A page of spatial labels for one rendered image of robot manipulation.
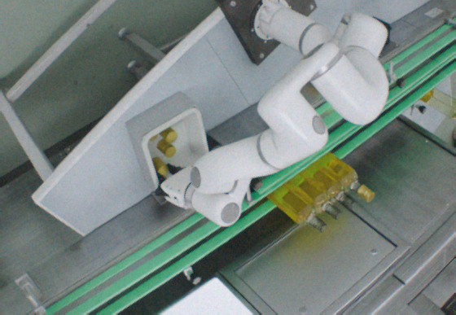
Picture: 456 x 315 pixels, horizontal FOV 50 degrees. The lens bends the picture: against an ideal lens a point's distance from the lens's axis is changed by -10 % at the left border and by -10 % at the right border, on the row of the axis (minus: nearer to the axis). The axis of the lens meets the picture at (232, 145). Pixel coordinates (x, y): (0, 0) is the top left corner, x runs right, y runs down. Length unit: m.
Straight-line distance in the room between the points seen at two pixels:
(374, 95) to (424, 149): 0.94
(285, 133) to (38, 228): 1.14
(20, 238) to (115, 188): 0.56
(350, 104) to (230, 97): 0.61
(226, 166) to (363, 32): 0.41
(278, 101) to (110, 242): 0.70
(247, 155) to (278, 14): 0.47
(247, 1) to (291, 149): 0.52
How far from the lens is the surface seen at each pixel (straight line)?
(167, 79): 1.37
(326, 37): 1.33
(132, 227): 1.48
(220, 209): 1.18
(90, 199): 1.44
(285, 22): 1.37
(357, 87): 0.99
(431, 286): 1.58
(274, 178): 1.50
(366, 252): 1.57
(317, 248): 1.58
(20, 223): 1.95
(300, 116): 0.97
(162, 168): 1.42
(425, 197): 1.77
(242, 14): 1.39
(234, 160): 1.07
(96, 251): 1.46
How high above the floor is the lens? 1.77
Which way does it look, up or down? 39 degrees down
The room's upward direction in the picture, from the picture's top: 129 degrees clockwise
